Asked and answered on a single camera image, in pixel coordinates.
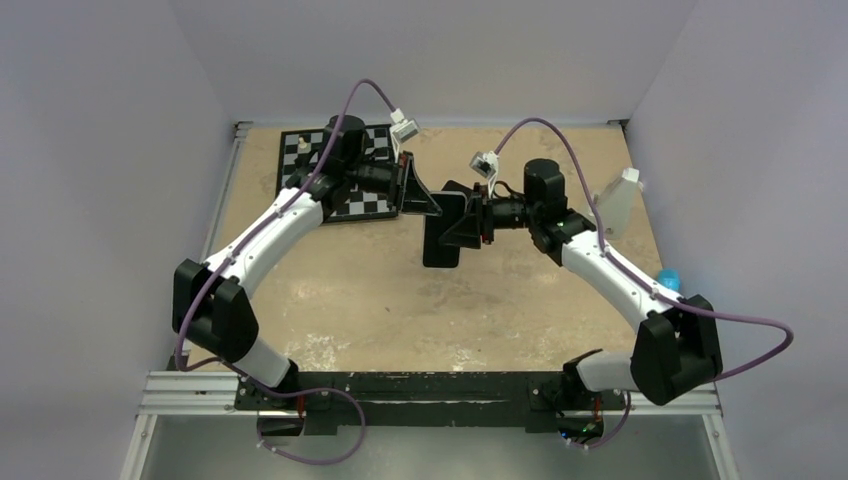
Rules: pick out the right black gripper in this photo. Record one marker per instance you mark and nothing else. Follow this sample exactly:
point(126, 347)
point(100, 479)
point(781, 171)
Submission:
point(468, 231)

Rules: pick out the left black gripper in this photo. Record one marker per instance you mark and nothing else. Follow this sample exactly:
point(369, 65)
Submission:
point(417, 202)

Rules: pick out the blue phone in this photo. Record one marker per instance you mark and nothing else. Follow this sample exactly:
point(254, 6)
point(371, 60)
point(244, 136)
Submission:
point(445, 228)

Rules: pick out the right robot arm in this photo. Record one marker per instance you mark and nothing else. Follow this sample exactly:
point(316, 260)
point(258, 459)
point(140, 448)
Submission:
point(676, 345)

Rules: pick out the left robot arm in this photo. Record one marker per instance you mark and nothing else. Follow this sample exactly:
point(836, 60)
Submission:
point(211, 302)

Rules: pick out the white metronome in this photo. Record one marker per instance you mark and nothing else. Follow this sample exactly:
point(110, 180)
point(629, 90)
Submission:
point(615, 201)

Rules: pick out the blue cap object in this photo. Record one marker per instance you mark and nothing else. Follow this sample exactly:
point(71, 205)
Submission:
point(669, 278)

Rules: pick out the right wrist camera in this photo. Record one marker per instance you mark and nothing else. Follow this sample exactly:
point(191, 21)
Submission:
point(486, 164)

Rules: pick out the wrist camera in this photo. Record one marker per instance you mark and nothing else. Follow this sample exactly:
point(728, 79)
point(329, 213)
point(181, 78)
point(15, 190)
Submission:
point(486, 164)
point(402, 128)

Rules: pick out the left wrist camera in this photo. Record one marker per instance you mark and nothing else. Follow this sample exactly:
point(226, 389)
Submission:
point(402, 128)

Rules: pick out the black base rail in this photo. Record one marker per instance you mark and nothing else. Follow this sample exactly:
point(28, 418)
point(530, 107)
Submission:
point(535, 401)

